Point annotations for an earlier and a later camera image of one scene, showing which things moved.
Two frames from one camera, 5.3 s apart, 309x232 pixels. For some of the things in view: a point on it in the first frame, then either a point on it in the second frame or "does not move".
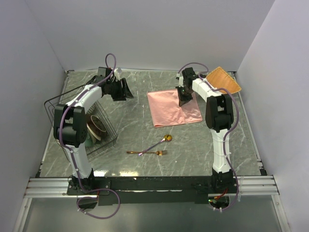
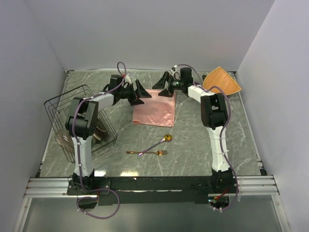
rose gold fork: (159, 152) does not move
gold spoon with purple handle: (167, 137) does not move
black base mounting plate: (145, 190) does not move
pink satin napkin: (166, 110) -> (157, 110)
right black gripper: (182, 100) -> (166, 92)
